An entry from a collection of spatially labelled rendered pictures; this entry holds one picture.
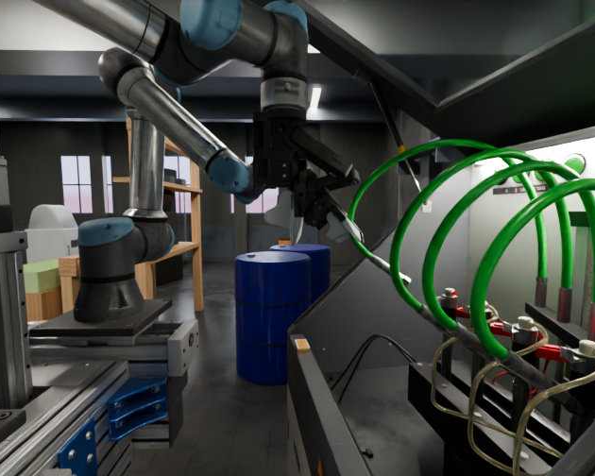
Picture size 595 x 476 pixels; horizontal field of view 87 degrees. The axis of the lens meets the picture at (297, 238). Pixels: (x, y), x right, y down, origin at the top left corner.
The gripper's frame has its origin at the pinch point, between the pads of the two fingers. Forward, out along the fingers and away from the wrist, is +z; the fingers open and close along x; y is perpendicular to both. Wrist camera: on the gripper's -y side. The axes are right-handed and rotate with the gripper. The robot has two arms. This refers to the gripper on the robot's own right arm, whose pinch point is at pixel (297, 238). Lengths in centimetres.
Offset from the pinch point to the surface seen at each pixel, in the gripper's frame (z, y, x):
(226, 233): 55, 53, -742
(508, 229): -2.7, -17.3, 24.3
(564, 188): -6.9, -23.4, 24.4
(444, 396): 26.6, -23.9, 6.5
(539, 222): -2.2, -47.5, -0.1
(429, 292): 5.6, -13.9, 16.5
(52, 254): 77, 358, -588
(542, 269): 7.0, -48.4, 0.3
